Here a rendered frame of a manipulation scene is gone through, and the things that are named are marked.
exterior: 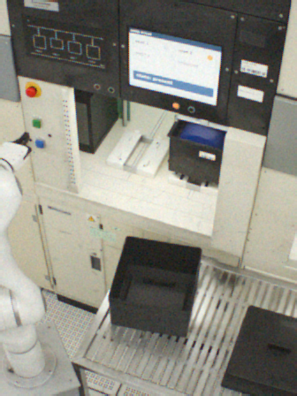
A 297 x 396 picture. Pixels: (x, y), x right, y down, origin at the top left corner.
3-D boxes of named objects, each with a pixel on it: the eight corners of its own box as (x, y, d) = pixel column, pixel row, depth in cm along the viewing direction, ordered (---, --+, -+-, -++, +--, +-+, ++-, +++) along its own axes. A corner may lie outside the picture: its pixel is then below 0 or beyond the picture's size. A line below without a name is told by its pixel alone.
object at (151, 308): (126, 263, 223) (125, 234, 210) (199, 276, 219) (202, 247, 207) (109, 324, 204) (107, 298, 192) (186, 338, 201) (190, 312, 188)
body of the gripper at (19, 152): (-10, 172, 198) (7, 152, 206) (15, 179, 196) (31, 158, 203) (-13, 156, 193) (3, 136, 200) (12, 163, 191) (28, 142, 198)
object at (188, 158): (163, 176, 235) (166, 114, 212) (180, 145, 248) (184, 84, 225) (222, 193, 229) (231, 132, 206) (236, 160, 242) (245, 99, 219)
